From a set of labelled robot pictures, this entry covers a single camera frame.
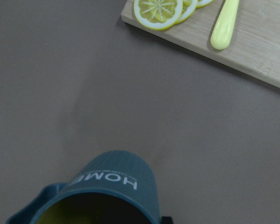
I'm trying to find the blue cup yellow inside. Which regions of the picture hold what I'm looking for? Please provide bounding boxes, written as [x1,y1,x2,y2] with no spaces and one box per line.
[7,150,173,224]

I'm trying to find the lemon slice one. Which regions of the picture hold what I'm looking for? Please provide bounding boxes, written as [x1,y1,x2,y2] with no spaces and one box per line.
[133,0,183,30]

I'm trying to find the yellow plastic knife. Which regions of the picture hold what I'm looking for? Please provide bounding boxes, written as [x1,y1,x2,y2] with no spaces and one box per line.
[210,0,239,50]

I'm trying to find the lemon slice two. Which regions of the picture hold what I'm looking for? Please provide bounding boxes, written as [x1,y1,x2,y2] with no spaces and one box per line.
[175,0,198,24]

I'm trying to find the lemon slice three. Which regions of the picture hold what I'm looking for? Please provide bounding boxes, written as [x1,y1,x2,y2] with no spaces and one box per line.
[196,0,213,8]

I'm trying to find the wooden cutting board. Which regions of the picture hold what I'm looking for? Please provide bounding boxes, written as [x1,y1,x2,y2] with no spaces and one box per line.
[121,0,280,88]

